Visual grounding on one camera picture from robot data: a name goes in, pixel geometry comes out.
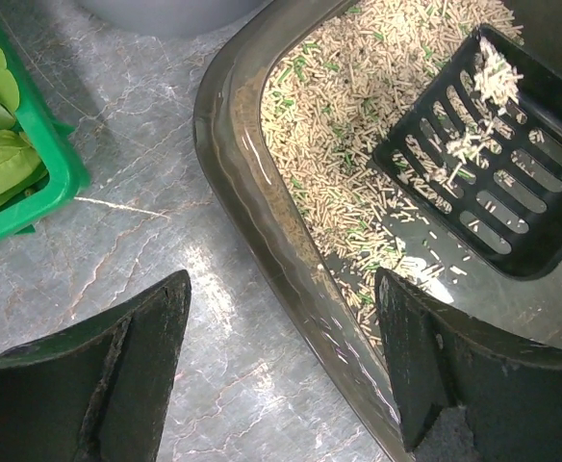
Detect flat green leaf vegetable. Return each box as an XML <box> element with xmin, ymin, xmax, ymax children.
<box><xmin>0</xmin><ymin>130</ymin><xmax>47</xmax><ymax>207</ymax></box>

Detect clumped litter lumps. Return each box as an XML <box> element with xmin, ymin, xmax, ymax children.
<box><xmin>447</xmin><ymin>37</ymin><xmax>524</xmax><ymax>167</ymax></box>

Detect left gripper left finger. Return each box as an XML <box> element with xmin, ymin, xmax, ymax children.
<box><xmin>0</xmin><ymin>269</ymin><xmax>192</xmax><ymax>461</ymax></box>

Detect green plastic crate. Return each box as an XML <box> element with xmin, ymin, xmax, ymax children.
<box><xmin>0</xmin><ymin>25</ymin><xmax>89</xmax><ymax>241</ymax></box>

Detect pile of pellet cat litter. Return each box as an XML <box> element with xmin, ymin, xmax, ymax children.
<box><xmin>261</xmin><ymin>1</ymin><xmax>521</xmax><ymax>347</ymax></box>

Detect black slotted litter scoop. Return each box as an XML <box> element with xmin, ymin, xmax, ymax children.
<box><xmin>372</xmin><ymin>24</ymin><xmax>562</xmax><ymax>280</ymax></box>

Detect grey trash bin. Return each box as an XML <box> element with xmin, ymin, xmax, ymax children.
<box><xmin>78</xmin><ymin>0</ymin><xmax>264</xmax><ymax>39</ymax></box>

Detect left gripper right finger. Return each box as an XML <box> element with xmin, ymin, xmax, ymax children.
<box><xmin>375</xmin><ymin>269</ymin><xmax>562</xmax><ymax>461</ymax></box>

